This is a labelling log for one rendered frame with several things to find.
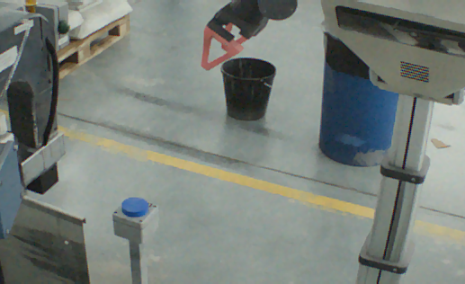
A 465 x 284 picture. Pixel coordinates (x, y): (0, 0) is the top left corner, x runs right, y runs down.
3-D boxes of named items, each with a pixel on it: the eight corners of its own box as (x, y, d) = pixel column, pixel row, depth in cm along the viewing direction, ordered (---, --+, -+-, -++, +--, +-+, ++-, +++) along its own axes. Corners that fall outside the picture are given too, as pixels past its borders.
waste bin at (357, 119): (408, 136, 365) (424, 24, 333) (388, 181, 323) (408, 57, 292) (326, 116, 381) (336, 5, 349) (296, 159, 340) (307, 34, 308)
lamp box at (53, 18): (69, 44, 130) (68, 1, 126) (56, 52, 126) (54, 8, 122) (40, 39, 132) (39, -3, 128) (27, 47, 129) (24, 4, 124)
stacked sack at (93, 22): (136, 15, 481) (136, -5, 473) (83, 47, 427) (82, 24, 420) (87, 9, 495) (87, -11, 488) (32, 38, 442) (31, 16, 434)
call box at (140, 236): (159, 226, 157) (159, 205, 154) (143, 245, 151) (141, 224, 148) (129, 217, 160) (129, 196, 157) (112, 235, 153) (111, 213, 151)
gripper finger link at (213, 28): (182, 60, 109) (211, 15, 104) (198, 47, 116) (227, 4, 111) (216, 85, 109) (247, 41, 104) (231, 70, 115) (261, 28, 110)
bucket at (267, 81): (281, 106, 389) (284, 64, 376) (262, 129, 365) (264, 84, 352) (232, 95, 399) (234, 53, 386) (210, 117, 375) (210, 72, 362)
